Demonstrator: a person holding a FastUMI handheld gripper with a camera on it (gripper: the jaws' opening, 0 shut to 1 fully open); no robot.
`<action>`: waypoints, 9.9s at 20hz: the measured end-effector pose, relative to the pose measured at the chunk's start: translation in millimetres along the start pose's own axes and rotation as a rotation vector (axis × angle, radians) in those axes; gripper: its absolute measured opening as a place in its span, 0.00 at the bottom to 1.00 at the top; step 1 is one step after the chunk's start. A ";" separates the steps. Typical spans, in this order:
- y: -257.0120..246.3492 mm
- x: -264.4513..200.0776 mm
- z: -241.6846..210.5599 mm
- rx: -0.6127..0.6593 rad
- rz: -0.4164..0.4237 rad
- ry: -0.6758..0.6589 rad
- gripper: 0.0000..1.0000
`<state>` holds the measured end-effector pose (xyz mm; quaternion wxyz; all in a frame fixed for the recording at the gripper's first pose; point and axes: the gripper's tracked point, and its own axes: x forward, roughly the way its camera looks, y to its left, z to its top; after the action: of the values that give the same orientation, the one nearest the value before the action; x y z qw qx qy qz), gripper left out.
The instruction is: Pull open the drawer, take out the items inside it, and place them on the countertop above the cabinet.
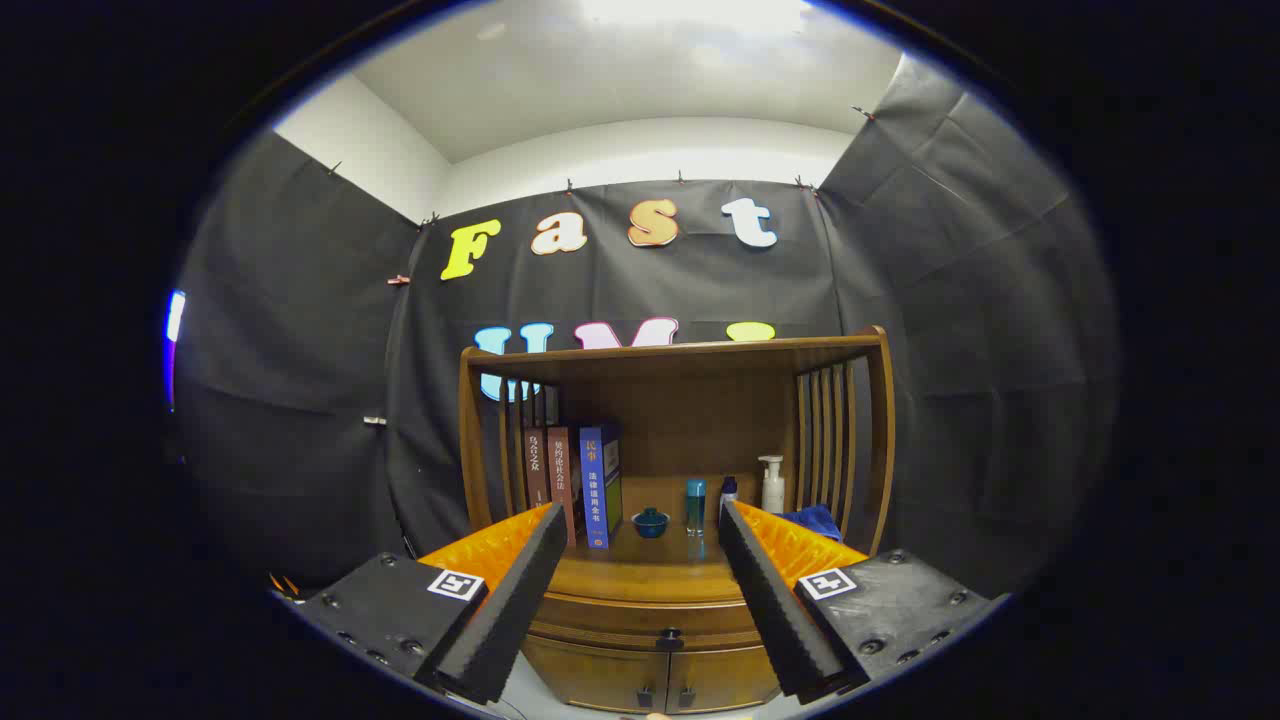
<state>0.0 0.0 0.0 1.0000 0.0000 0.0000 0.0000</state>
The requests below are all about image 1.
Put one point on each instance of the thick blue book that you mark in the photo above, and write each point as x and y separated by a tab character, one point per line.
595	490

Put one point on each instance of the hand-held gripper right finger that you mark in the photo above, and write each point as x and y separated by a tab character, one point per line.
770	600

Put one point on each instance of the dark blue lidded tea bowl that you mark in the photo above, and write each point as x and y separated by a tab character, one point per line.
651	523

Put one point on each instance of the teal glass bottle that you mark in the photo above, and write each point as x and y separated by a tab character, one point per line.
695	505

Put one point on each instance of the wooden cabinet door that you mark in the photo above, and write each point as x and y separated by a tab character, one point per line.
590	675
725	680

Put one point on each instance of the wooden countertop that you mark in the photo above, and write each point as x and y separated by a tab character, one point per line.
650	575

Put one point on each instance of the white pump bottle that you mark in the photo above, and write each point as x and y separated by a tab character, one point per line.
773	490

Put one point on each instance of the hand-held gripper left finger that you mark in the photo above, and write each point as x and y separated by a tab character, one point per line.
510	610

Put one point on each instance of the folded blue towel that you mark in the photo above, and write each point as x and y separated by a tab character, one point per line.
815	520

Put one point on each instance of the white bottle with blue cap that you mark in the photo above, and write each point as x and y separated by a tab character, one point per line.
729	492

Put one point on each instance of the wooden drawer with black knob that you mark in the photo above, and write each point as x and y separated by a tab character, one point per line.
620	615

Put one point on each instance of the wooden cabinet with shelf hutch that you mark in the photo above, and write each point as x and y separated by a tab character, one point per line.
690	420

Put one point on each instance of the reddish brown book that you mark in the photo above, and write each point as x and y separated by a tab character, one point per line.
562	480

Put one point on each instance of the black backdrop cloth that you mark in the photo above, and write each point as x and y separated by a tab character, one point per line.
300	350

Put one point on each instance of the dark brown book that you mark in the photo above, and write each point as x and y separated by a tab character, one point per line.
537	465

